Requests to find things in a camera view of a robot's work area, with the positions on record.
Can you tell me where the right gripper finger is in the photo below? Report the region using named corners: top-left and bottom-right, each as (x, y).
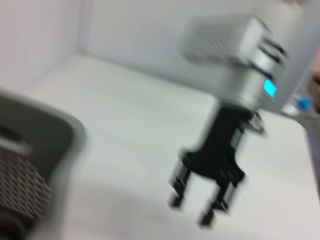
top-left (197, 184), bottom-right (238, 226)
top-left (167, 159), bottom-right (193, 208)

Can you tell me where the blue paper scrap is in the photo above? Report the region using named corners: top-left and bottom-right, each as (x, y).
top-left (293, 94), bottom-right (313, 111)

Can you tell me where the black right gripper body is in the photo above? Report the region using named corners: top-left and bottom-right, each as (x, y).
top-left (179, 102), bottom-right (248, 188)

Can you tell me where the grey perforated plastic storage basket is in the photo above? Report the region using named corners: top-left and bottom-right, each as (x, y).
top-left (0, 87), bottom-right (87, 240)

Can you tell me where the right gripper cable plug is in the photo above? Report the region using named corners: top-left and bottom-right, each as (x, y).
top-left (249, 111), bottom-right (267, 137)

